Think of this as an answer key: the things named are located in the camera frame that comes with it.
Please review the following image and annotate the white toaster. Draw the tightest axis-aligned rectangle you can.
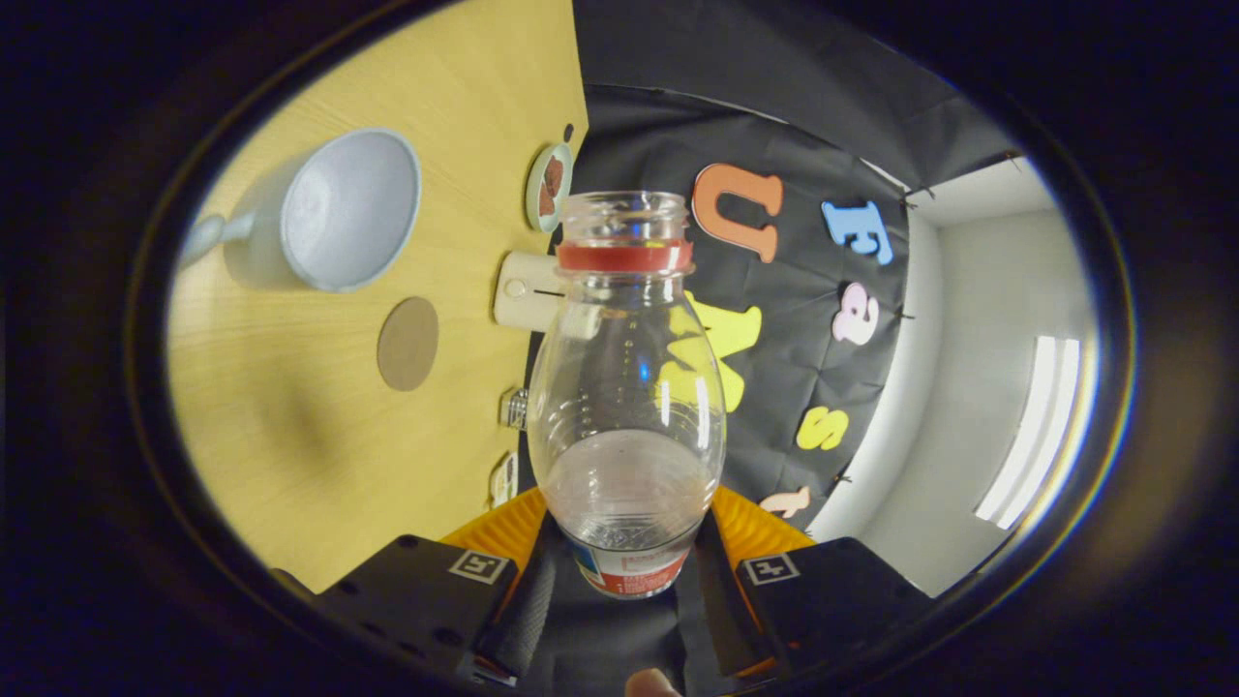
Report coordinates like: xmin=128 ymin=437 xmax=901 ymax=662
xmin=494 ymin=252 xmax=568 ymax=334

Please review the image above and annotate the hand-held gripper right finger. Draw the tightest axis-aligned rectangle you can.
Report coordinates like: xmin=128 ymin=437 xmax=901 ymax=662
xmin=676 ymin=484 xmax=936 ymax=681

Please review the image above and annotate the white cup with handle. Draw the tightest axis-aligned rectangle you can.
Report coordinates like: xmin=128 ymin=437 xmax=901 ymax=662
xmin=179 ymin=128 xmax=424 ymax=294

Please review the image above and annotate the white food tray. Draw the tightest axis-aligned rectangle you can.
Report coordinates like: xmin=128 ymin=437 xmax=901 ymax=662
xmin=489 ymin=451 xmax=520 ymax=510

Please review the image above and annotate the long ceiling light panel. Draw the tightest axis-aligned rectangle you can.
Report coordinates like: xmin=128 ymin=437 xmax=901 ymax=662
xmin=973 ymin=335 xmax=1085 ymax=532

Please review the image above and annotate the wooden table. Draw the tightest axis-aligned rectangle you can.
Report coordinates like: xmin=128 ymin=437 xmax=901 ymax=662
xmin=166 ymin=0 xmax=589 ymax=594

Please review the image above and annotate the brown round coaster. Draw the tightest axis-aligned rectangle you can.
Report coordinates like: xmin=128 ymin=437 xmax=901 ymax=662
xmin=377 ymin=296 xmax=440 ymax=393

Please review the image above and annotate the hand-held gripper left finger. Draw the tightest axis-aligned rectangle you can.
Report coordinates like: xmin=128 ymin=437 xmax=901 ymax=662
xmin=310 ymin=487 xmax=564 ymax=684

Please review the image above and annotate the clear juice bottle red label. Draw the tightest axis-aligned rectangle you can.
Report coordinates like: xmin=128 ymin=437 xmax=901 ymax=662
xmin=528 ymin=190 xmax=728 ymax=601

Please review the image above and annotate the pale green plate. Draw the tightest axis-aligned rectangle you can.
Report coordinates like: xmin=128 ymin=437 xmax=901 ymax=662
xmin=525 ymin=142 xmax=575 ymax=234

